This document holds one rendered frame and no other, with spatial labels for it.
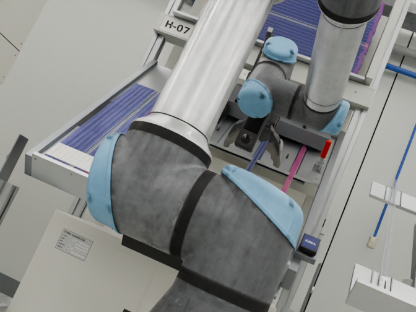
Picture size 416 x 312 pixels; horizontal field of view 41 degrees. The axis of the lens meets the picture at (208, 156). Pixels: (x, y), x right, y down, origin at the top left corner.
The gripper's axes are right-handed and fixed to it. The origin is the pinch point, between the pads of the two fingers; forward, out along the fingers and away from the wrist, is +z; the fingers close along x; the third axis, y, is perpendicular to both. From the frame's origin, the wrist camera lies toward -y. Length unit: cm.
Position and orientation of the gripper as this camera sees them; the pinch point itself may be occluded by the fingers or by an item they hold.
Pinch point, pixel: (249, 159)
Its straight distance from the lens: 143.4
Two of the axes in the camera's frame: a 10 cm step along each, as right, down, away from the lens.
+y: 4.0, -6.5, 6.5
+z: -1.2, 6.6, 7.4
